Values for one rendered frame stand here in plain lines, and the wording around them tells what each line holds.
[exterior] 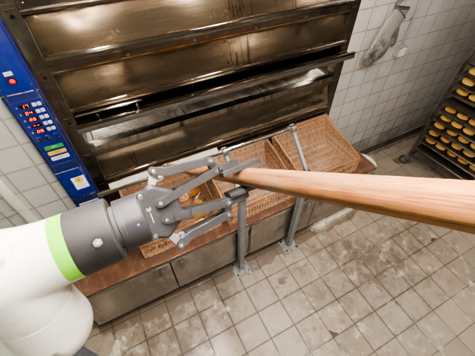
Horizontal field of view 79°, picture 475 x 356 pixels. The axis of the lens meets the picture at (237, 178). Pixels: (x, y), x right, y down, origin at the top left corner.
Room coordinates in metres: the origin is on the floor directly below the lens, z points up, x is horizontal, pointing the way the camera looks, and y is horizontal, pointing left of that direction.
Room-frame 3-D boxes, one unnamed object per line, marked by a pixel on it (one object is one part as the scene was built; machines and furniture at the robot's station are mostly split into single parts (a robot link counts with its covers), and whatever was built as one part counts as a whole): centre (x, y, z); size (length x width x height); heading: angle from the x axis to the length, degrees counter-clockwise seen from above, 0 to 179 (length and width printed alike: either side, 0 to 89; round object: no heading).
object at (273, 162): (1.43, -0.08, 0.72); 0.56 x 0.49 x 0.28; 117
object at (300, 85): (1.68, 0.07, 1.16); 1.80 x 0.06 x 0.04; 117
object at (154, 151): (1.66, 0.06, 1.02); 1.79 x 0.11 x 0.19; 117
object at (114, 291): (1.36, 0.03, 0.29); 2.42 x 0.56 x 0.58; 117
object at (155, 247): (1.18, 0.46, 0.72); 0.56 x 0.49 x 0.28; 118
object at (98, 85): (1.66, 0.06, 1.54); 1.79 x 0.11 x 0.19; 117
